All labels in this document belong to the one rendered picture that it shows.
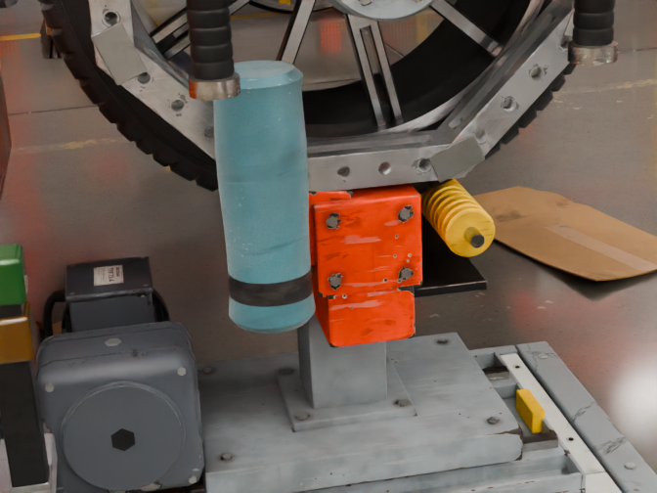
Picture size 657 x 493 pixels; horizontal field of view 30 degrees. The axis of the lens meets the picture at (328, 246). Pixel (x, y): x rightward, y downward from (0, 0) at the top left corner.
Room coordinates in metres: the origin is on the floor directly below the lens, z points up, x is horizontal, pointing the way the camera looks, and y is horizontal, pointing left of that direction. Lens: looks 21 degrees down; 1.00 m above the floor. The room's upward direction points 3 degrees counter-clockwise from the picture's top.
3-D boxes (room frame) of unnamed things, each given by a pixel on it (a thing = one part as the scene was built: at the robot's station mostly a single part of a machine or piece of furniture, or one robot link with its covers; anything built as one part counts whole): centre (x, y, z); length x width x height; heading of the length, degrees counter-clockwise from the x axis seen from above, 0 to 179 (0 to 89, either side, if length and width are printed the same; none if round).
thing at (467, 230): (1.40, -0.14, 0.51); 0.29 x 0.06 x 0.06; 10
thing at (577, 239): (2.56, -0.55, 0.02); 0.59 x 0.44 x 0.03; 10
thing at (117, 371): (1.40, 0.27, 0.26); 0.42 x 0.18 x 0.35; 10
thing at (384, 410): (1.45, -0.01, 0.32); 0.40 x 0.30 x 0.28; 100
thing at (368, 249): (1.32, -0.03, 0.48); 0.16 x 0.12 x 0.17; 10
